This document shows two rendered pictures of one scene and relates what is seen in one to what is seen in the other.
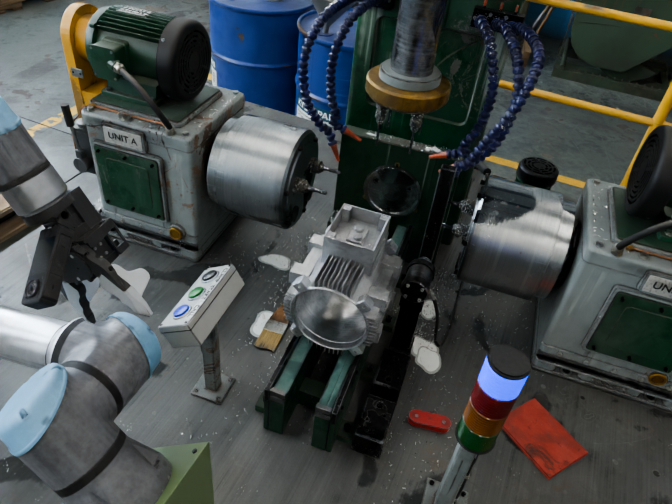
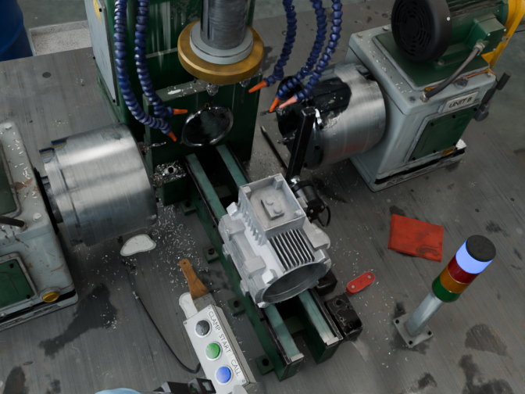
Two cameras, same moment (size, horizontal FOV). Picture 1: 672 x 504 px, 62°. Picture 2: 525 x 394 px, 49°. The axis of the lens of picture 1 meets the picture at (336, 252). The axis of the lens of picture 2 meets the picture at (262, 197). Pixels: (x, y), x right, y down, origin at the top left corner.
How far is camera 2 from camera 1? 0.75 m
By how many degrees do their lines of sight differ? 36
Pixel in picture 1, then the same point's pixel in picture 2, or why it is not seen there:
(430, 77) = (247, 37)
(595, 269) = (412, 116)
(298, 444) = (309, 370)
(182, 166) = (44, 244)
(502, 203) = (330, 102)
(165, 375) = not seen: outside the picture
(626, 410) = (436, 180)
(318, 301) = not seen: hidden behind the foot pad
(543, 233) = (368, 109)
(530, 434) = (412, 241)
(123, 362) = not seen: outside the picture
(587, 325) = (407, 148)
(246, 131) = (82, 170)
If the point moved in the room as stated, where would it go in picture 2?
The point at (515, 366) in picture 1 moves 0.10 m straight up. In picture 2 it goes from (487, 249) to (511, 222)
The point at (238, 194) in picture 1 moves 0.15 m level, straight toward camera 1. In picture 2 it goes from (112, 229) to (163, 268)
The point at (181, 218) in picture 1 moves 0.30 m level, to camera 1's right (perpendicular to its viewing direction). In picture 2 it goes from (51, 281) to (162, 214)
